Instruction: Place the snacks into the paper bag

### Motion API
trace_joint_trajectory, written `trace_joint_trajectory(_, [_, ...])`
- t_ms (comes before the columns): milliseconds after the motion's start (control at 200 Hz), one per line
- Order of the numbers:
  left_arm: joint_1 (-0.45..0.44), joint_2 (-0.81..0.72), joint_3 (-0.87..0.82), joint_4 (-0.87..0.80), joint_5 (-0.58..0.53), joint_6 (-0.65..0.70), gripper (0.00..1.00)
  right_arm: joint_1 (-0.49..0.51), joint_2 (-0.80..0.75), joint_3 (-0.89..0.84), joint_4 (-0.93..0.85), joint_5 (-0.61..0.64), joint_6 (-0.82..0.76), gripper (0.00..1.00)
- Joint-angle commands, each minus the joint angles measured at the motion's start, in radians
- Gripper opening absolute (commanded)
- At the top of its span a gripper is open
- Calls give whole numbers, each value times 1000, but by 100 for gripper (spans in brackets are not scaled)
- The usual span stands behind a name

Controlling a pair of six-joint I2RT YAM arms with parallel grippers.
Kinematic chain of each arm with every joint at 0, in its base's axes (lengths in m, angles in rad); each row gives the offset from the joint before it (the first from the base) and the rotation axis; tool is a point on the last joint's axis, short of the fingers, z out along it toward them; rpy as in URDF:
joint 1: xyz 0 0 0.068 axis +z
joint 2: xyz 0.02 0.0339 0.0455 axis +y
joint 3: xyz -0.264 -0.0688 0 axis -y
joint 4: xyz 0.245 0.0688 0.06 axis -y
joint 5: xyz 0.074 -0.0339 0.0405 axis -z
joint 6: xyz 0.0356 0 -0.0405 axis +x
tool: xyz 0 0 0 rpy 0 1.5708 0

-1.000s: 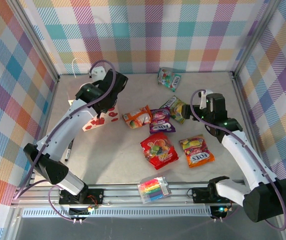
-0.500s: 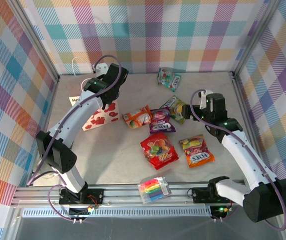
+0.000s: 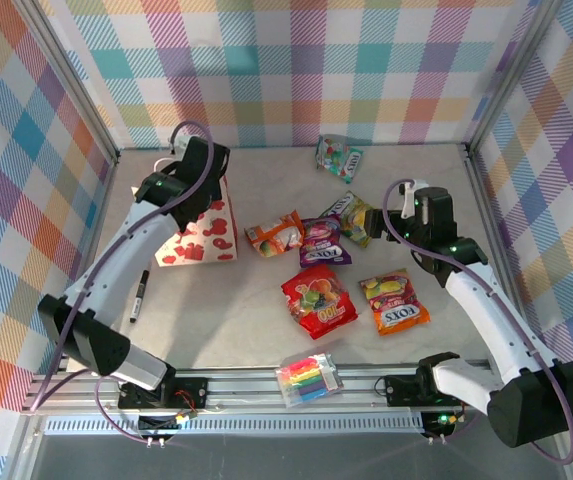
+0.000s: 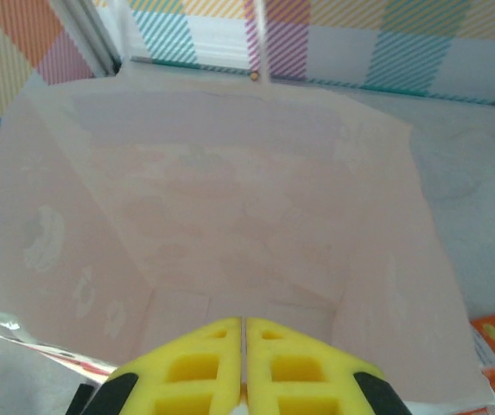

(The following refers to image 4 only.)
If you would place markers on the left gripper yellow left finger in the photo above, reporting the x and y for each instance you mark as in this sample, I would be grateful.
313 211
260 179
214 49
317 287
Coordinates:
195 376

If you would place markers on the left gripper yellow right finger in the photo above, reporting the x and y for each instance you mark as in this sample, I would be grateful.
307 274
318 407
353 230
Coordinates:
299 376

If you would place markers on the red and white carton box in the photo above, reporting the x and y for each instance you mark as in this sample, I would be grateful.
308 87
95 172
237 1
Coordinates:
230 194

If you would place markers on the aluminium frame post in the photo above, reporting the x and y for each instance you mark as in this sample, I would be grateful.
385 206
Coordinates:
87 34

